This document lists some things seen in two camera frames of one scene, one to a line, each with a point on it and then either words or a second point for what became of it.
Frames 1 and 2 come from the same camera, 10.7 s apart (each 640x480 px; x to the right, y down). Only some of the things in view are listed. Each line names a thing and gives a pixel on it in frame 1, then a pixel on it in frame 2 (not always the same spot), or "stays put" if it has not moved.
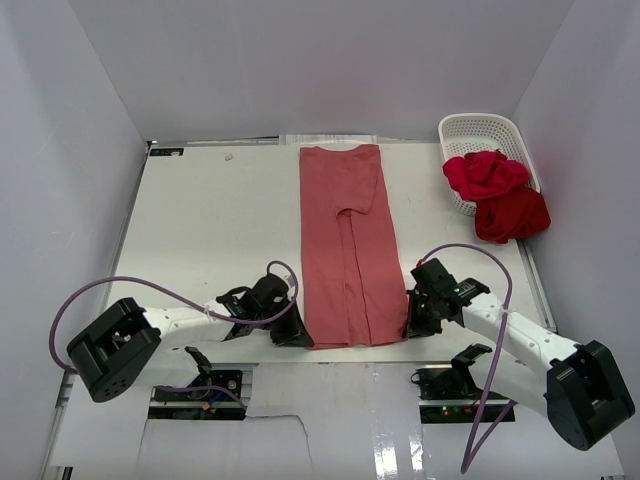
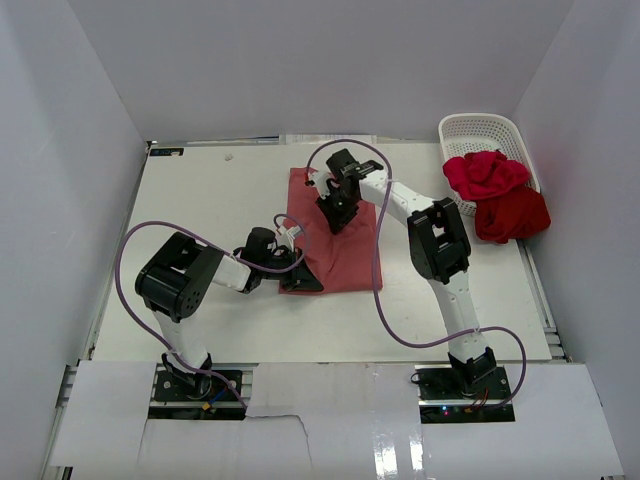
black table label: (165, 151) stays put
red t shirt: (506, 207) stays put
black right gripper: (416, 328) to (336, 220)
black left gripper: (293, 334) to (305, 279)
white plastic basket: (466, 133) stays put
